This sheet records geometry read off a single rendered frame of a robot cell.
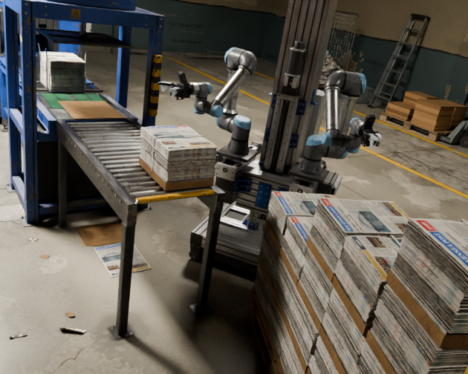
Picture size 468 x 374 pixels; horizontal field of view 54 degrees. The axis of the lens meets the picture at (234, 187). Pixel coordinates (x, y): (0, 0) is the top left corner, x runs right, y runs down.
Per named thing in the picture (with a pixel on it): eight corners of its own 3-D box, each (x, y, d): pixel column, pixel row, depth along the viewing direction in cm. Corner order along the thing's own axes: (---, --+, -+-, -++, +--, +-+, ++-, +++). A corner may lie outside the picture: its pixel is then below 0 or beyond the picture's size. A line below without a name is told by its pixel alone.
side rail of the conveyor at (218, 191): (223, 211, 254) (226, 192, 250) (214, 213, 251) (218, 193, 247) (131, 133, 353) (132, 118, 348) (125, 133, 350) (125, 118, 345)
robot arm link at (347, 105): (319, 153, 298) (339, 68, 277) (342, 156, 300) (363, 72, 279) (324, 160, 287) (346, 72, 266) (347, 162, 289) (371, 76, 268)
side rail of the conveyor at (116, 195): (136, 225, 227) (137, 203, 222) (125, 226, 224) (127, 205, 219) (63, 135, 325) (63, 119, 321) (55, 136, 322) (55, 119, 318)
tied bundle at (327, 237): (382, 247, 213) (396, 202, 204) (417, 286, 187) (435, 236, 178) (305, 245, 203) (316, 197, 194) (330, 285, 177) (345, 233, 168)
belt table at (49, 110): (137, 130, 355) (138, 117, 351) (48, 133, 319) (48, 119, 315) (106, 105, 406) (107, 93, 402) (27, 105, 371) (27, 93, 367)
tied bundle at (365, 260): (417, 286, 186) (437, 237, 177) (462, 338, 160) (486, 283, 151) (330, 284, 178) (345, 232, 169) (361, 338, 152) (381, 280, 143)
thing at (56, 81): (85, 92, 395) (86, 61, 385) (49, 92, 379) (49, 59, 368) (73, 81, 423) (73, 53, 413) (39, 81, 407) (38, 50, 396)
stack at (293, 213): (304, 310, 296) (336, 194, 263) (394, 494, 192) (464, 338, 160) (246, 310, 287) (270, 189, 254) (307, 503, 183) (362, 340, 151)
